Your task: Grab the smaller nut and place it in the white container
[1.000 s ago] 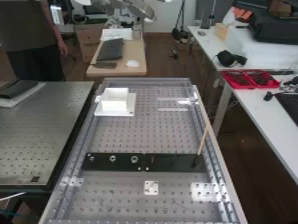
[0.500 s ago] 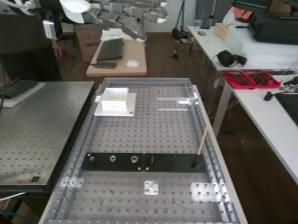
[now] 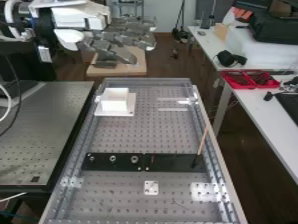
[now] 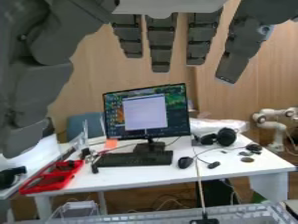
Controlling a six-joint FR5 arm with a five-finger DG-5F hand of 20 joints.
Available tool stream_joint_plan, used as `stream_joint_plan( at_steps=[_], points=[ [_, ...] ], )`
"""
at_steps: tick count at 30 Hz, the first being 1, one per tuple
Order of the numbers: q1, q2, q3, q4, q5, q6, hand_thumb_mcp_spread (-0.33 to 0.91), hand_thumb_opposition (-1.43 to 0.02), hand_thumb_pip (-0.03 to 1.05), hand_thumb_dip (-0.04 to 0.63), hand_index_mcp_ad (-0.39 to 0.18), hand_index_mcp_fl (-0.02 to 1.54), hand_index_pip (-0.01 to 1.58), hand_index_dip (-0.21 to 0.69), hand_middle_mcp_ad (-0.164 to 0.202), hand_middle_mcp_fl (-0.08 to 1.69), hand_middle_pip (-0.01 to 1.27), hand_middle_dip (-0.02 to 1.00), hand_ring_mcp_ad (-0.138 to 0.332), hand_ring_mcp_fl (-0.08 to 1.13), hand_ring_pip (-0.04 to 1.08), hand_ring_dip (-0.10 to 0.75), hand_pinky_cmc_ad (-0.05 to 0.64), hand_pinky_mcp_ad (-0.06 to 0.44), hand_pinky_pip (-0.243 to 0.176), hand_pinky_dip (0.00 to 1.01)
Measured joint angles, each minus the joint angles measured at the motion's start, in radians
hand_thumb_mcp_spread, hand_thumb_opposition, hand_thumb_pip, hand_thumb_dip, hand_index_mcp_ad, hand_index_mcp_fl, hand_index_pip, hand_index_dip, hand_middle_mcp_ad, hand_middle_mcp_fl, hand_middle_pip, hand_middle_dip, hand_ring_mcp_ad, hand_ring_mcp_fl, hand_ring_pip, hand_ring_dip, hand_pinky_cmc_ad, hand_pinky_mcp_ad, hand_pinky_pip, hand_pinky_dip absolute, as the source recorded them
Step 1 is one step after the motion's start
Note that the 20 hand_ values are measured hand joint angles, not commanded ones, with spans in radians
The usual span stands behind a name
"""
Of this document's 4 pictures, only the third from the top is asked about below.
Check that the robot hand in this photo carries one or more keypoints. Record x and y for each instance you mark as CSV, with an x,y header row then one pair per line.
x,y
110,40

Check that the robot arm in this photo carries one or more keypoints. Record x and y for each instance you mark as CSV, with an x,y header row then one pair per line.
x,y
13,16

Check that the medium steel nut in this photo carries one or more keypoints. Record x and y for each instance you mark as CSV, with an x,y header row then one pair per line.
x,y
111,159

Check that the small steel nut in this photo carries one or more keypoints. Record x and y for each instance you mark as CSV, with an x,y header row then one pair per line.
x,y
91,158

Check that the large steel nut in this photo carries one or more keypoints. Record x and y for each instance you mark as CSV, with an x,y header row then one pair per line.
x,y
134,159

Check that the small white box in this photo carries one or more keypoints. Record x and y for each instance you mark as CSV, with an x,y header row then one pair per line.
x,y
115,100

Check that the computer mouse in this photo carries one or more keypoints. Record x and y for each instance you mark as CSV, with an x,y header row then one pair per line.
x,y
201,32

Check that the clear box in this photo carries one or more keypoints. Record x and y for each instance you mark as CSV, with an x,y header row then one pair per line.
x,y
146,133

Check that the red tray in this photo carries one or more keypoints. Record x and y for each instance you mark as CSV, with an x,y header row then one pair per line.
x,y
236,80
266,79

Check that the white desk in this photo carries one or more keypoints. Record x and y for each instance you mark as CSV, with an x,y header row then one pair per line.
x,y
266,123
266,53

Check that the thin stick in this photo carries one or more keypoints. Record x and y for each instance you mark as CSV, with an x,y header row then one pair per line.
x,y
202,141

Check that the black bag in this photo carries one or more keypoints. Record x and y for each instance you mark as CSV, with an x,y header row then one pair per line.
x,y
274,28

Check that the black plate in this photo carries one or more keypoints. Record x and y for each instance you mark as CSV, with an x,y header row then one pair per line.
x,y
173,163

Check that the small square metal plate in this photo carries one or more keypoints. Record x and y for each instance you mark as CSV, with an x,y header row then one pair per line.
x,y
150,187

